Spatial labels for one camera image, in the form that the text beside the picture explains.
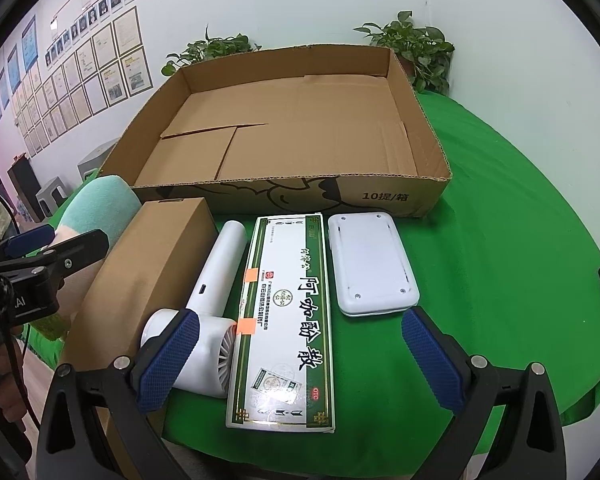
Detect grey plastic stool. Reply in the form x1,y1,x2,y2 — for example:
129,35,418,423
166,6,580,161
35,177,73,221
77,140,121,183

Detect green tablecloth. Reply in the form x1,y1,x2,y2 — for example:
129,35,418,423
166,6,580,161
22,92,600,461

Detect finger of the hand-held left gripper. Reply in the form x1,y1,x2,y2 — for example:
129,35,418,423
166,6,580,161
0,229,111,286
0,224,57,266

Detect black cable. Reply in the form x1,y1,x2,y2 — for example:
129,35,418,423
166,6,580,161
0,180,43,433

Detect green and white medicine box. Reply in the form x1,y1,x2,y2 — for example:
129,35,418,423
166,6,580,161
225,212,338,433

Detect white hair dryer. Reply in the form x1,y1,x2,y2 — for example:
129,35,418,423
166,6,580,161
140,220,248,400

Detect large cardboard tray box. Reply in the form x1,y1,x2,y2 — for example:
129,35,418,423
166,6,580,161
97,44,453,218

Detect wall of framed certificates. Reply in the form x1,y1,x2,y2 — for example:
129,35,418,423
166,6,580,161
0,7,153,158

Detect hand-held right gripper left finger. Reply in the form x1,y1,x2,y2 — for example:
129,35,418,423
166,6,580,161
36,308,201,480

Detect black cabinet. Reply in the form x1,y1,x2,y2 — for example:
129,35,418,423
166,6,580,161
7,159,46,223

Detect person's left hand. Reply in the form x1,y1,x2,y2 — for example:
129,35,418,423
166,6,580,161
0,331,29,427

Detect potted plant with long leaf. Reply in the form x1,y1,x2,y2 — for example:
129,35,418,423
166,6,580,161
161,25,263,77

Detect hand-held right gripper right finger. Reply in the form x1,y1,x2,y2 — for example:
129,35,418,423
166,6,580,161
401,306,567,480

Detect white electronic device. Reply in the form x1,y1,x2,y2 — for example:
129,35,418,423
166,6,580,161
327,211,421,318

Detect bushy potted plant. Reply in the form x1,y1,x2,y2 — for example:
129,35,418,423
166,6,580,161
352,10,455,95

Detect teal pink green plush toy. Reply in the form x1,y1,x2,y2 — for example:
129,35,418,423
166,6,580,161
27,175,143,343

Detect long brown cardboard box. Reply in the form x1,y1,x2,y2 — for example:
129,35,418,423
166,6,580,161
59,197,220,453

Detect large blue wall poster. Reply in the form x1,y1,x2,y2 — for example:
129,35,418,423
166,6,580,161
21,15,40,73

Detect small blue wall poster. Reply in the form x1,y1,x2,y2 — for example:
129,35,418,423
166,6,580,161
6,45,20,92

